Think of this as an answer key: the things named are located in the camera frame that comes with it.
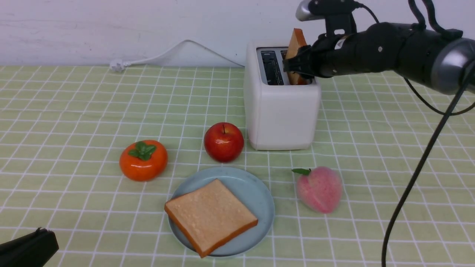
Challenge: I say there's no white two-slot toaster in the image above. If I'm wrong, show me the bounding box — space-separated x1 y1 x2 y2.
243 40 322 151

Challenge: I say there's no orange persimmon with green leaf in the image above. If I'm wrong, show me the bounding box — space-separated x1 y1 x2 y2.
119 140 168 181

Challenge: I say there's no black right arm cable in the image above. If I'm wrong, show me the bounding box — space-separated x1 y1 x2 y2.
353 0 475 267

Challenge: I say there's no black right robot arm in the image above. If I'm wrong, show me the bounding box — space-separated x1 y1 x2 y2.
283 22 474 95

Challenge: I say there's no toast slice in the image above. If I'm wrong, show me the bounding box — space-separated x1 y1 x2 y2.
164 179 258 258
284 28 308 86

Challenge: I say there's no red apple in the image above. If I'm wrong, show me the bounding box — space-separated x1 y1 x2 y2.
203 122 245 163

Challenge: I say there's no pink peach with leaf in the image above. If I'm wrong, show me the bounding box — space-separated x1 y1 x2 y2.
291 166 343 214

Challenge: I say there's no white power cable with plug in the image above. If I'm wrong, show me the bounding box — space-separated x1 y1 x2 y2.
109 40 245 73

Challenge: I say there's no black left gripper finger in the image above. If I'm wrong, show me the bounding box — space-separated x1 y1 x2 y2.
0 228 59 267

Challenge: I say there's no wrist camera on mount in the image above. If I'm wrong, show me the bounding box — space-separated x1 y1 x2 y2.
295 0 360 37

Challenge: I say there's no green checkered tablecloth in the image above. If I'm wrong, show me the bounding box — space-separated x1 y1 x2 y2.
0 66 475 267

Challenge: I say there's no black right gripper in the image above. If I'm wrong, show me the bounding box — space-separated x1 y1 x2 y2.
283 35 343 78

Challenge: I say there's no light blue round plate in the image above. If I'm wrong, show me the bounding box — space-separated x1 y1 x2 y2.
171 166 275 259

